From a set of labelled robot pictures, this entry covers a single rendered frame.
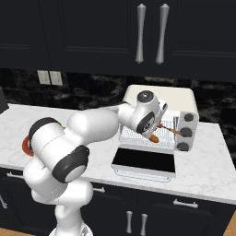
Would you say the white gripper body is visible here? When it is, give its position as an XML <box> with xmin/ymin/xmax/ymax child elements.
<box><xmin>152</xmin><ymin>111</ymin><xmax>167</xmax><ymax>129</ymax></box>

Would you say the kebab skewer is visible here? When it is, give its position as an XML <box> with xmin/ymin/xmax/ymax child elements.
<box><xmin>157</xmin><ymin>122</ymin><xmax>183</xmax><ymax>135</ymax></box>

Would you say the orange-brown baguette bread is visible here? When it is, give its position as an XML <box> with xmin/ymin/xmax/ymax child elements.
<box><xmin>148</xmin><ymin>134</ymin><xmax>160</xmax><ymax>144</ymax></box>

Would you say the cream toaster oven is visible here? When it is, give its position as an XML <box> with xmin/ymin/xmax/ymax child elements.
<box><xmin>118</xmin><ymin>84</ymin><xmax>200</xmax><ymax>154</ymax></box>

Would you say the dark toaster oven knob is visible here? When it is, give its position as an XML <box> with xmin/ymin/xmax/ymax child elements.
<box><xmin>183</xmin><ymin>112</ymin><xmax>195</xmax><ymax>123</ymax></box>
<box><xmin>177</xmin><ymin>141</ymin><xmax>190</xmax><ymax>152</ymax></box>
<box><xmin>180</xmin><ymin>126</ymin><xmax>193</xmax><ymax>138</ymax></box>

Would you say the toaster oven glass door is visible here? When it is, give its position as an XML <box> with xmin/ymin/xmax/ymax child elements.
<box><xmin>111</xmin><ymin>147</ymin><xmax>177</xmax><ymax>183</ymax></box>

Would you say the black base cupboard door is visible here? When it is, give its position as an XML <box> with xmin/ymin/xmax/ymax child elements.
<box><xmin>136</xmin><ymin>205</ymin><xmax>225</xmax><ymax>236</ymax></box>
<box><xmin>0</xmin><ymin>183</ymin><xmax>58</xmax><ymax>234</ymax></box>
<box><xmin>80</xmin><ymin>201</ymin><xmax>138</xmax><ymax>236</ymax></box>

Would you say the black drawer front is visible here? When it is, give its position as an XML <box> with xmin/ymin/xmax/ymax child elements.
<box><xmin>89</xmin><ymin>182</ymin><xmax>140</xmax><ymax>207</ymax></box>
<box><xmin>137</xmin><ymin>189</ymin><xmax>230</xmax><ymax>218</ymax></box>
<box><xmin>0</xmin><ymin>167</ymin><xmax>31</xmax><ymax>186</ymax></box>

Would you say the red plate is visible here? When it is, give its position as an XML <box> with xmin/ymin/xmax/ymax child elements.
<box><xmin>21</xmin><ymin>124</ymin><xmax>67</xmax><ymax>157</ymax></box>

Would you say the wire toaster oven rack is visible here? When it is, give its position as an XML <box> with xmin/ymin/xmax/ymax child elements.
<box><xmin>118</xmin><ymin>111</ymin><xmax>178</xmax><ymax>149</ymax></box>

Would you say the clear toaster oven door handle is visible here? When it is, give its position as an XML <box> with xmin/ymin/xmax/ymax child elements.
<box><xmin>114</xmin><ymin>169</ymin><xmax>171</xmax><ymax>183</ymax></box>

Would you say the silver drawer handle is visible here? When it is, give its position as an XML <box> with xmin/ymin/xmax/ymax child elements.
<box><xmin>172</xmin><ymin>198</ymin><xmax>199</xmax><ymax>209</ymax></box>
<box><xmin>6</xmin><ymin>171</ymin><xmax>26</xmax><ymax>180</ymax></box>
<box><xmin>92</xmin><ymin>186</ymin><xmax>106</xmax><ymax>194</ymax></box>

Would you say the silver base cupboard handle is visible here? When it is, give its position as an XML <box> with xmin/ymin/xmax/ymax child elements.
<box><xmin>125</xmin><ymin>210</ymin><xmax>134</xmax><ymax>234</ymax></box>
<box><xmin>139</xmin><ymin>213</ymin><xmax>148</xmax><ymax>236</ymax></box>
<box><xmin>0</xmin><ymin>194</ymin><xmax>8</xmax><ymax>210</ymax></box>

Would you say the pale wall socket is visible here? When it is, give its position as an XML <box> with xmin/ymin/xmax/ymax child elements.
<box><xmin>37</xmin><ymin>70</ymin><xmax>52</xmax><ymax>86</ymax></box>
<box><xmin>49</xmin><ymin>70</ymin><xmax>64</xmax><ymax>87</ymax></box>

